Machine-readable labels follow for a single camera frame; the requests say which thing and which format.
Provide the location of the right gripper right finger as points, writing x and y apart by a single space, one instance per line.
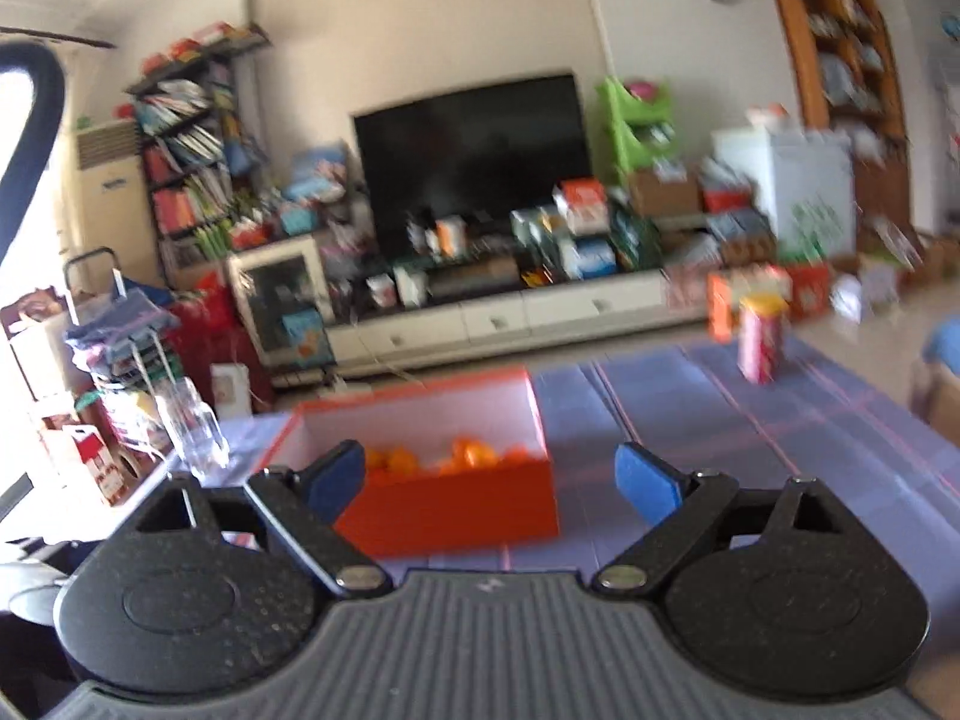
684 514

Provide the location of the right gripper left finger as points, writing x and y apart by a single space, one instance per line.
300 509

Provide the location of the orange cardboard box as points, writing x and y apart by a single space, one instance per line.
436 511

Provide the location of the large orange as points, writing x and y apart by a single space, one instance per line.
469 453

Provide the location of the orange behind left finger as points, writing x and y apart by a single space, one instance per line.
397 461

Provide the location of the clear glass jar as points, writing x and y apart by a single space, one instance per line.
193 428

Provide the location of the white paper bag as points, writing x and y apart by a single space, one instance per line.
231 387

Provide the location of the white TV cabinet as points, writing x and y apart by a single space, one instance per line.
286 305

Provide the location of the red gift bag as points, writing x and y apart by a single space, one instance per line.
211 332

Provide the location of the red yellow lidded canister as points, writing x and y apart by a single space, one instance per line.
762 317

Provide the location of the orange gift box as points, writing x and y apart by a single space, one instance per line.
726 289

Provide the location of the folding cart with cloths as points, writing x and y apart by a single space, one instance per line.
124 343

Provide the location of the brown cardboard box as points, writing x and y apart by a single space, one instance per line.
655 193

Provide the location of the white chest freezer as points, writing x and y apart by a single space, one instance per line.
804 186

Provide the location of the green stacking storage bins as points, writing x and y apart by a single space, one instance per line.
640 123

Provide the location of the white standing air conditioner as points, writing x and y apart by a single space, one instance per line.
111 205

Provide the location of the black bookshelf with books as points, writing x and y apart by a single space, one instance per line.
204 172

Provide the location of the black flat screen television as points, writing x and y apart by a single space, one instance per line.
478 153

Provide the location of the wooden bookshelf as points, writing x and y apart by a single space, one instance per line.
846 77

